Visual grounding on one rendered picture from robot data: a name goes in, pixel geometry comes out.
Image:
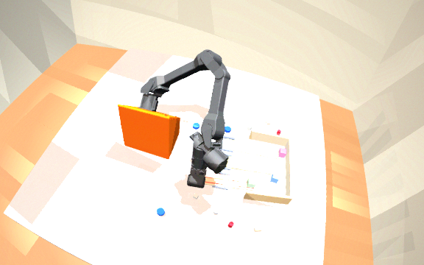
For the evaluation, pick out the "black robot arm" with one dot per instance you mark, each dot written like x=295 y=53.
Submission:
x=213 y=125

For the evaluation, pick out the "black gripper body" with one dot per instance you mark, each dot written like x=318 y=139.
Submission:
x=197 y=179

